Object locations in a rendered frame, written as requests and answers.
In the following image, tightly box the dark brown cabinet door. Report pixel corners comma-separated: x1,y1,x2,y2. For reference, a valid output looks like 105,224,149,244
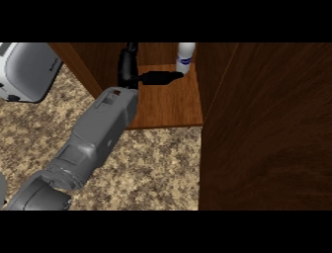
196,42,332,211

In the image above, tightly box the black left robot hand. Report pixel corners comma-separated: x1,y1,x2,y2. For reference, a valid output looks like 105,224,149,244
116,42,184,91

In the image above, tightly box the white water bottle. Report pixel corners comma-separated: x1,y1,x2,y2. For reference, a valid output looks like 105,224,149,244
174,42,198,76

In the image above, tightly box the silver toaster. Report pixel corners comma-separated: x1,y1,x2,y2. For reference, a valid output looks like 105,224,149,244
0,42,65,104

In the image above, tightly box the brown wooden cabinet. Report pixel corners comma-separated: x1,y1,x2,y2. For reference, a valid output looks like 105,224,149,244
47,42,239,130

